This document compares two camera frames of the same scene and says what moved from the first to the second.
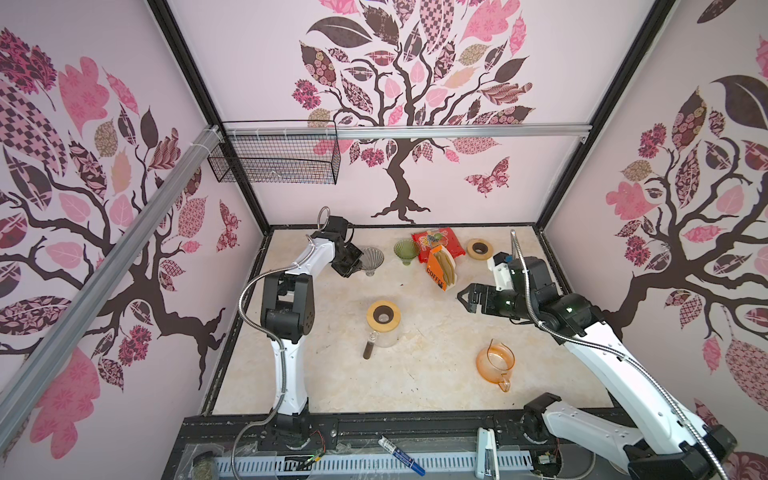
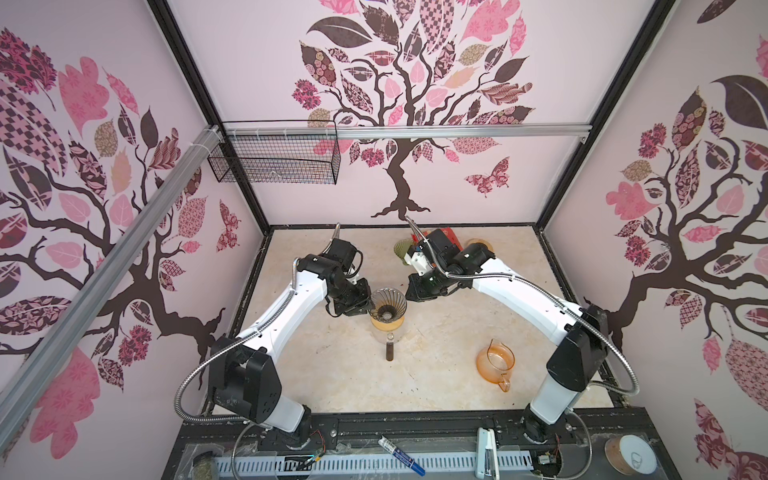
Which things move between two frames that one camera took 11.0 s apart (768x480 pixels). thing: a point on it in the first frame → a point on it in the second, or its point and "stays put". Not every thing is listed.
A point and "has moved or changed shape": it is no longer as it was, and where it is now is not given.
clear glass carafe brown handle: x=383 y=339 has moved or changed shape
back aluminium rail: x=421 y=130 stays put
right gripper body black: x=504 y=302 → x=426 y=286
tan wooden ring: x=478 y=256 stays put
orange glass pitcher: x=495 y=362 stays put
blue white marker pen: x=391 y=447 stays put
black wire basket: x=303 y=151 stays put
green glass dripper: x=406 y=249 stays put
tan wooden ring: x=383 y=327 stays put
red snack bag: x=427 y=240 stays put
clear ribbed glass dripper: x=371 y=259 → x=387 y=304
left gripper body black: x=346 y=260 → x=349 y=297
